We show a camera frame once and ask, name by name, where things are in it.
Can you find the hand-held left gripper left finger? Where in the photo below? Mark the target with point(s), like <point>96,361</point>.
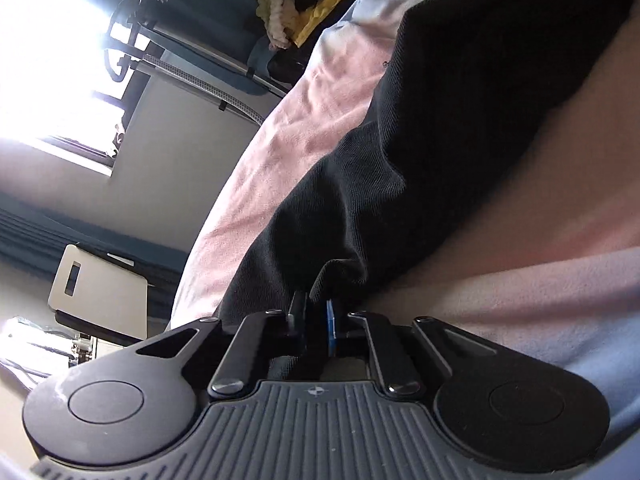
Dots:
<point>299,317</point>

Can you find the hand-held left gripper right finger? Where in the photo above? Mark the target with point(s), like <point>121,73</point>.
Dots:
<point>332,327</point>

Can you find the black sweatpants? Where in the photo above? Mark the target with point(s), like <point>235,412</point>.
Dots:
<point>450,110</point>

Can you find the white folding chair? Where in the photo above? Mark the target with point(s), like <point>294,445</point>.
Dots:
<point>105,290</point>

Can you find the black metal rack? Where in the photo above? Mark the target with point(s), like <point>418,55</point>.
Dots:
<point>200,80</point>

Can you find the yellow cloth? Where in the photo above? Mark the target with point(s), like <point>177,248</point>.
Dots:
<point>325,15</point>

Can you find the window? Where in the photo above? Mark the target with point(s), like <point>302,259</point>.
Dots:
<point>45,60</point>

